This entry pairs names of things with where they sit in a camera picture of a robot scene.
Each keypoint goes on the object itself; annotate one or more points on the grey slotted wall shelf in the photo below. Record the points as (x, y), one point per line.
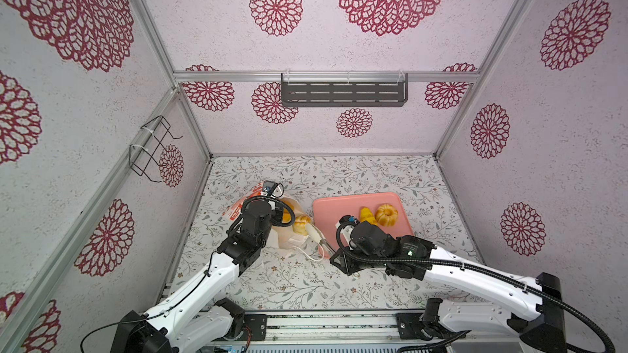
(344, 94)

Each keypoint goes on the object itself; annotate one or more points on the white floral paper bag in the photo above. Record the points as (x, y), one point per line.
(285, 210)

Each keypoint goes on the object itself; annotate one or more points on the orange bundt fake bread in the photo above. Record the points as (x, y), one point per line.
(386, 215)

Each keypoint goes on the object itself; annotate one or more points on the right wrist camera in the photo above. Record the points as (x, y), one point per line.
(349, 223)

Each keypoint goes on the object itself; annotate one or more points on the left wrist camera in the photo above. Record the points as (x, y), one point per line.
(273, 189)

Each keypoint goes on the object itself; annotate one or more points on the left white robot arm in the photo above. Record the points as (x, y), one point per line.
(175, 325)

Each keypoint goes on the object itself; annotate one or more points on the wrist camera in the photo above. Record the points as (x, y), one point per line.
(349, 223)
(273, 189)

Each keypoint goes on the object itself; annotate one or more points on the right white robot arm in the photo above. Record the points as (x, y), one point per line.
(529, 308)

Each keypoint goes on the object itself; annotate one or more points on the yellow fake bread roll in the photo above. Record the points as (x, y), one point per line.
(300, 225)

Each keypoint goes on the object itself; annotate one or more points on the pink plastic tray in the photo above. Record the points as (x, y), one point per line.
(329, 212)

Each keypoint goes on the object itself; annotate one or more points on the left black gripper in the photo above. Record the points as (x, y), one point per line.
(267, 221)

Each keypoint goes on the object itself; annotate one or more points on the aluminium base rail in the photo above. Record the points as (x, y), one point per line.
(324, 331)

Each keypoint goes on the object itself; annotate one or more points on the black wire wall rack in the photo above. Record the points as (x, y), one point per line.
(158, 158)

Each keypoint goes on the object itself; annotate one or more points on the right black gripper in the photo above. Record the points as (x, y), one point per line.
(343, 259)

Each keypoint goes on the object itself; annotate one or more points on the yellow croissant fake bread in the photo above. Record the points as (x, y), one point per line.
(366, 215)

